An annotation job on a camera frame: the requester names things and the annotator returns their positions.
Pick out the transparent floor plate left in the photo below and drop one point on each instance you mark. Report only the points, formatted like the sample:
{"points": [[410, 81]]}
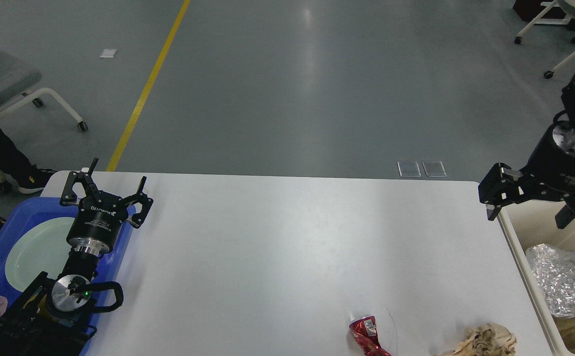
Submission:
{"points": [[409, 169]]}

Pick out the beige plastic bin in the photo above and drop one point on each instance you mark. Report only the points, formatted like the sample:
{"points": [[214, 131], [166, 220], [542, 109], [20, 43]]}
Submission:
{"points": [[533, 223]]}

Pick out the blue plastic tray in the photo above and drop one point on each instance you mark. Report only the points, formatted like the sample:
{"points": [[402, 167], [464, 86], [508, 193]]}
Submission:
{"points": [[31, 213]]}

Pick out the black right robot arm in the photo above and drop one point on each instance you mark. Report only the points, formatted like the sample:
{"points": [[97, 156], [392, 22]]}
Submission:
{"points": [[567, 115]]}

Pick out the grey office chair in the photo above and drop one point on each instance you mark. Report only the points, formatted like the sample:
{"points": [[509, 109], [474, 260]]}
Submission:
{"points": [[17, 77]]}

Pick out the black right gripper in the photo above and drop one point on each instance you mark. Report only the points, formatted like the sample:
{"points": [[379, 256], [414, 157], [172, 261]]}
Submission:
{"points": [[548, 175]]}

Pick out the light green plate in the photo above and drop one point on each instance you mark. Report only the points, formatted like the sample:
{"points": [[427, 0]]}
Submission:
{"points": [[42, 249]]}

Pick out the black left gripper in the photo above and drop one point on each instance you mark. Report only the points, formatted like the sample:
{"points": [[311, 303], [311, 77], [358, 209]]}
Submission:
{"points": [[96, 229]]}

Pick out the transparent floor plate right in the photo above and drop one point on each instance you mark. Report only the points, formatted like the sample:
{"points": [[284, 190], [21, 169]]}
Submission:
{"points": [[434, 169]]}

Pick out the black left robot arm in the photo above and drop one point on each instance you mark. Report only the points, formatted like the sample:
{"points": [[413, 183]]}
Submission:
{"points": [[52, 316]]}

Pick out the transparent floor plate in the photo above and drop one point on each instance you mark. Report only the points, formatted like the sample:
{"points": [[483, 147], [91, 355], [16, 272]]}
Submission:
{"points": [[434, 169], [409, 169]]}

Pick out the white chair base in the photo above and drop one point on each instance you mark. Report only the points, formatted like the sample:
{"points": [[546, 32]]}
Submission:
{"points": [[568, 9]]}

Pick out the aluminium foil sheet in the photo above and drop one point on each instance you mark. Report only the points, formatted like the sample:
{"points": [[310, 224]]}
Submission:
{"points": [[554, 272]]}

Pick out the brown paper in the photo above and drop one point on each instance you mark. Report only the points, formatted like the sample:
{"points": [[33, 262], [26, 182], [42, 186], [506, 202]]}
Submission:
{"points": [[488, 339]]}

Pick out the crushed red can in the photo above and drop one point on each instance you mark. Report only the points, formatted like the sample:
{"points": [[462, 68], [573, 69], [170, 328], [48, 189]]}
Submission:
{"points": [[365, 333]]}

